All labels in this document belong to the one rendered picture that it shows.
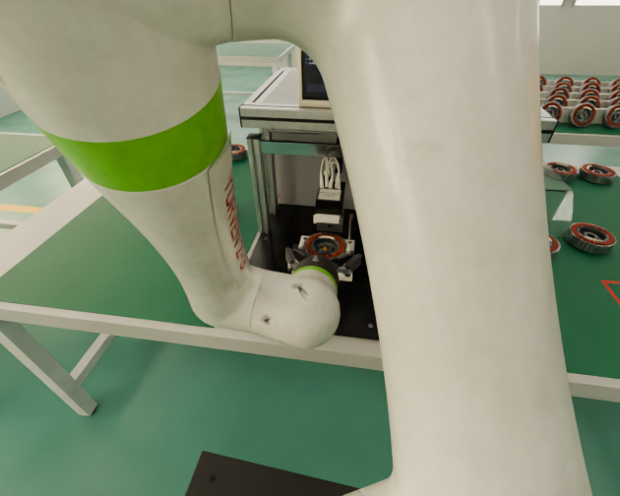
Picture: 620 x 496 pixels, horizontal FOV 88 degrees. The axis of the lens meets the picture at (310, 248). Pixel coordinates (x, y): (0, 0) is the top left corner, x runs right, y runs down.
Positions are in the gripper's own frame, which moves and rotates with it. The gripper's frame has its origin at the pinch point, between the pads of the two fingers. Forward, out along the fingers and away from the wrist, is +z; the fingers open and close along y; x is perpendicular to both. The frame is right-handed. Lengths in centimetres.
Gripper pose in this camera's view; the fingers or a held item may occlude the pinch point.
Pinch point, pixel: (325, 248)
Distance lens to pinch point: 82.7
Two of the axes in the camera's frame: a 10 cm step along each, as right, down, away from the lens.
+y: 9.9, 0.9, -1.2
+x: 0.5, -9.6, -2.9
